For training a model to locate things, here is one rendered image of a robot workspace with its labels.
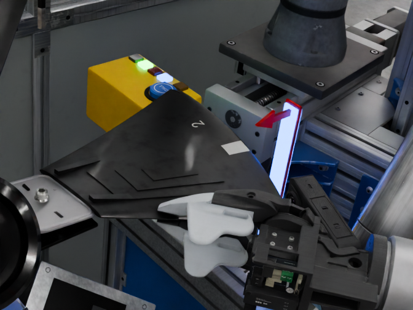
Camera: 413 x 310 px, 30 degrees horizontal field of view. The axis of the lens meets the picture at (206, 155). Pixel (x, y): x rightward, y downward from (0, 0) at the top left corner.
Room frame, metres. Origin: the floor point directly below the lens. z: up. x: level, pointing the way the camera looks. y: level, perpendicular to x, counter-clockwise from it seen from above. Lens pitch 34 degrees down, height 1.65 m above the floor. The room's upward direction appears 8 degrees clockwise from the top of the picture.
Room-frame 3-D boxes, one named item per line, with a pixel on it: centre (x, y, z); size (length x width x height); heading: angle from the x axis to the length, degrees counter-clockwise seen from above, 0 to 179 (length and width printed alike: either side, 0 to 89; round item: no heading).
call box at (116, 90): (1.02, 0.11, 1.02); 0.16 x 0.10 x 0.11; 46
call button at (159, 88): (0.99, 0.08, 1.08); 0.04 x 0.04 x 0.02
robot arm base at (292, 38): (1.29, -0.15, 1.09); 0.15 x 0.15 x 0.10
